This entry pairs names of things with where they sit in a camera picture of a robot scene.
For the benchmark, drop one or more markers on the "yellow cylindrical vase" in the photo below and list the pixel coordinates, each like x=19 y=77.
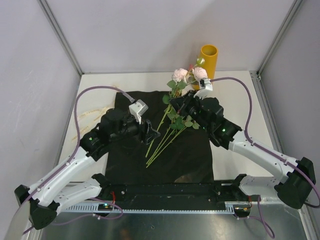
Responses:
x=207 y=59

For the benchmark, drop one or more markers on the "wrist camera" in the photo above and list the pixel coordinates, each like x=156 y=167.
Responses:
x=137 y=109
x=205 y=88

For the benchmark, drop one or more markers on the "left aluminium frame post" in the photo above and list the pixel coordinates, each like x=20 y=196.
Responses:
x=57 y=29

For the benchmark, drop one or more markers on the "black wrapping paper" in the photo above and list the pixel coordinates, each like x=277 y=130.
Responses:
x=186 y=159

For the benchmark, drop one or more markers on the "aluminium frame post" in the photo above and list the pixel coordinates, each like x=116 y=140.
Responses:
x=284 y=27
x=57 y=29

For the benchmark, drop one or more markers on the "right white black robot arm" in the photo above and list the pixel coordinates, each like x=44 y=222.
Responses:
x=296 y=178

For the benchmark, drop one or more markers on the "grey slotted cable duct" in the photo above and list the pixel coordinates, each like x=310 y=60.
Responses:
x=226 y=208

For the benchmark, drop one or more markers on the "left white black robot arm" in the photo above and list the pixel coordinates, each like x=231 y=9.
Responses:
x=47 y=197

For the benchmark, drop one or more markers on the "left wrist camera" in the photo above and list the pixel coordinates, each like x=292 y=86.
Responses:
x=137 y=109

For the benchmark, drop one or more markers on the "right aluminium frame post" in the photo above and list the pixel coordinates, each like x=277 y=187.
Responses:
x=284 y=27

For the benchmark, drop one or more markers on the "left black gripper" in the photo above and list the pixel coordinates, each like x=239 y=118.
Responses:
x=145 y=137

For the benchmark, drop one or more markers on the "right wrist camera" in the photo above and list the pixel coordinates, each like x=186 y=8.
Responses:
x=205 y=88

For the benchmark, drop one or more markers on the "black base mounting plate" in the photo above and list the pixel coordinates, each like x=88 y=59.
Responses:
x=174 y=194

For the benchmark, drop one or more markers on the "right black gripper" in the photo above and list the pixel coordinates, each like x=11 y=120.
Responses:
x=178 y=102

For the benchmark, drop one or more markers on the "cream printed ribbon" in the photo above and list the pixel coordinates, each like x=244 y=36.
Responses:
x=92 y=105

